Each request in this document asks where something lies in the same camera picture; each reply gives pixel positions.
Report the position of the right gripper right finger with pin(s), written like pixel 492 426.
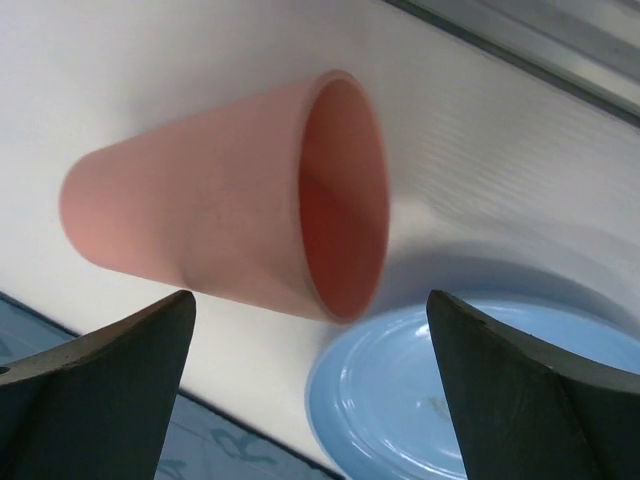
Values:
pixel 523 408

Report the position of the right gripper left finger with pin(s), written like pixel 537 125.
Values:
pixel 97 407

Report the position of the blue lettered cloth placemat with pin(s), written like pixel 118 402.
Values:
pixel 202 442

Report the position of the pink plastic cup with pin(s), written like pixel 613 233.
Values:
pixel 279 201

